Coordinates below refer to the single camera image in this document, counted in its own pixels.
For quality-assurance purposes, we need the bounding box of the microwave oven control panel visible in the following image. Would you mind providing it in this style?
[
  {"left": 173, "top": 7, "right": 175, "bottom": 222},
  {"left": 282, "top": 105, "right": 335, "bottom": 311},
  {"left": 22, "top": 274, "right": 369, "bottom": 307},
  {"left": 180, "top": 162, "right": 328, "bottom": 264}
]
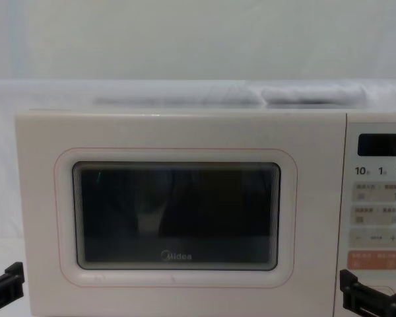
[{"left": 341, "top": 112, "right": 396, "bottom": 317}]

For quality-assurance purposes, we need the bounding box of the cream microwave oven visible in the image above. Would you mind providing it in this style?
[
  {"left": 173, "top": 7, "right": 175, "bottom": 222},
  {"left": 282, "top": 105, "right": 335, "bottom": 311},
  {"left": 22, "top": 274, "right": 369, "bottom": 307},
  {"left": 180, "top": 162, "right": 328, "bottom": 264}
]
[{"left": 14, "top": 108, "right": 396, "bottom": 317}]

